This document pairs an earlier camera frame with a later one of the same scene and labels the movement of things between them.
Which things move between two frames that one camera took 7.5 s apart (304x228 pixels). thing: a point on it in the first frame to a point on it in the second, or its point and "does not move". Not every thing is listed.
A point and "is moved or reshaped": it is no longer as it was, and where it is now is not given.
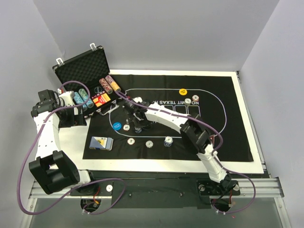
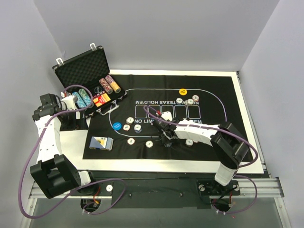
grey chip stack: [187, 101] is moved or reshaped
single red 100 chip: [126, 127] does not move
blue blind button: [117, 126] does not move
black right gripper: [137, 118] to [166, 137]
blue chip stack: [137, 130] does not move
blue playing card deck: [101, 143] does not move
